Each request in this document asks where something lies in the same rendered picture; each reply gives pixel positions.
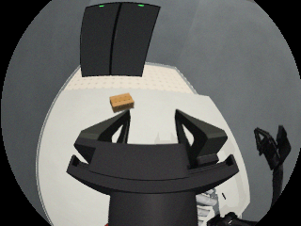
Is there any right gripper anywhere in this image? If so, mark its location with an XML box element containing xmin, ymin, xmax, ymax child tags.
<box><xmin>254</xmin><ymin>127</ymin><xmax>272</xmax><ymax>162</ymax></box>

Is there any brown cardboard box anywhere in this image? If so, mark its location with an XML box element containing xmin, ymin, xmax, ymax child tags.
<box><xmin>110</xmin><ymin>93</ymin><xmax>135</xmax><ymax>112</ymax></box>

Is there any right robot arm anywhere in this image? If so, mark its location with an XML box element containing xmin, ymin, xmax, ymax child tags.
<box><xmin>207</xmin><ymin>125</ymin><xmax>291</xmax><ymax>226</ymax></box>

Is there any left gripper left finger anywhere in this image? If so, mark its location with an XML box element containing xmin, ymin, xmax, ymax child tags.
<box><xmin>78</xmin><ymin>109</ymin><xmax>131</xmax><ymax>143</ymax></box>

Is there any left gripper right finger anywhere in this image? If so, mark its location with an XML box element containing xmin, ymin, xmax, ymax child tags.
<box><xmin>174</xmin><ymin>109</ymin><xmax>228</xmax><ymax>168</ymax></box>

